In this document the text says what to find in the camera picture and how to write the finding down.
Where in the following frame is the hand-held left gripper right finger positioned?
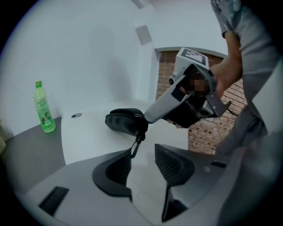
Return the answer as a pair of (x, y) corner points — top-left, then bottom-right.
(154, 143), (196, 192)

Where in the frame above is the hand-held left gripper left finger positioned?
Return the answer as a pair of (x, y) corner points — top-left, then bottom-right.
(92, 148), (133, 203)

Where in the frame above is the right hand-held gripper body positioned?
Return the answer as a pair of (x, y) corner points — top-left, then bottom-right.
(144, 47), (232, 129)

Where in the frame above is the black zippered pouch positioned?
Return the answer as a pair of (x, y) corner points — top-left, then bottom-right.
(105, 108), (149, 158)

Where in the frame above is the person's right forearm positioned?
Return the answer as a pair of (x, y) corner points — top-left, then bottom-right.
(209, 30), (244, 99)

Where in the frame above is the person's right hand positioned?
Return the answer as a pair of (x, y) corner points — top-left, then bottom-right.
(167, 74), (210, 130)

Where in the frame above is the green drink bottle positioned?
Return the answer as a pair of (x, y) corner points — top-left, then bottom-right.
(33, 80), (57, 134)

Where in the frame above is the person's grey t-shirt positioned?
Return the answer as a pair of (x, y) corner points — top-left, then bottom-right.
(210, 0), (283, 155)

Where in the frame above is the grey wall plate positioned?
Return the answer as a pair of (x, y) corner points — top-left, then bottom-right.
(135, 24), (153, 46)

